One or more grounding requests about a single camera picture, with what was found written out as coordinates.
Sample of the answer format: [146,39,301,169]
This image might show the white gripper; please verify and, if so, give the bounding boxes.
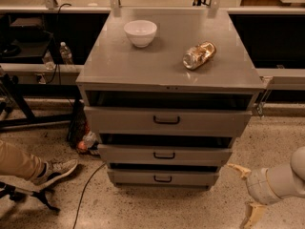
[227,163,281,229]

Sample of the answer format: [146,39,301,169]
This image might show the grey bottom drawer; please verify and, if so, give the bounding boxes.
[108,169,219,186]

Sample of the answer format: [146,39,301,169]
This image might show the grey drawer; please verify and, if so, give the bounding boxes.
[85,107,252,137]
[108,169,219,186]
[98,144,232,167]

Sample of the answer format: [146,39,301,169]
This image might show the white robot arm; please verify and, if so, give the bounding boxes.
[227,147,305,229]

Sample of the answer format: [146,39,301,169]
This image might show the grey middle drawer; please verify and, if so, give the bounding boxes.
[98,144,232,167]

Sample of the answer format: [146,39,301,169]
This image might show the grey drawer cabinet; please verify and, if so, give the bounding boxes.
[76,9,263,173]

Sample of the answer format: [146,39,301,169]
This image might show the grey top drawer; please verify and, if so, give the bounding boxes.
[85,107,252,137]

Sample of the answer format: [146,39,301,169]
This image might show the crushed gold can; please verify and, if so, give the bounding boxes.
[182,41,216,71]

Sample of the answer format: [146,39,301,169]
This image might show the dark bag with items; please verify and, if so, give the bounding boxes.
[67,102,99,156]

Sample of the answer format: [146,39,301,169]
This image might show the white ceramic bowl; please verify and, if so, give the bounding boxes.
[124,20,157,48]

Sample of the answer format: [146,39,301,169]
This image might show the grey sneaker shoe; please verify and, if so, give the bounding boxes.
[32,159,78,189]

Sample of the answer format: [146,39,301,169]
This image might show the clear plastic water bottle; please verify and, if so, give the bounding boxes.
[60,42,73,65]

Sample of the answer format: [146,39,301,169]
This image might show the black chair base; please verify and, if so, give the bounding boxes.
[0,182,60,213]

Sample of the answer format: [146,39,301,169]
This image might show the khaki trouser leg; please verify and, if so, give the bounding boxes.
[0,140,47,181]

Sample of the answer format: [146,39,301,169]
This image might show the black floor cable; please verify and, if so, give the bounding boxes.
[71,162,107,229]

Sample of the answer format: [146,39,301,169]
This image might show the black table frame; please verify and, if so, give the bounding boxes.
[0,73,81,129]

